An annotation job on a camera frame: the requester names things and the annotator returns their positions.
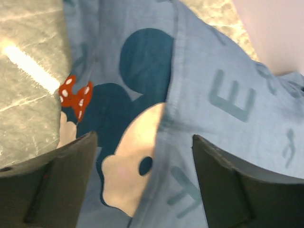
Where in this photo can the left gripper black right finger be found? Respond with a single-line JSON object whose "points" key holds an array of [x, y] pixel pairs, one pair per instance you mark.
{"points": [[238, 194]]}

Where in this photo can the blue cartoon mouse pillowcase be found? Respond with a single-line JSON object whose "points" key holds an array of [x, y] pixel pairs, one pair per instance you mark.
{"points": [[146, 76]]}

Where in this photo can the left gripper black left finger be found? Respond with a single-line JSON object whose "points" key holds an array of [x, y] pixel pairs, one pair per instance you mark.
{"points": [[48, 190]]}

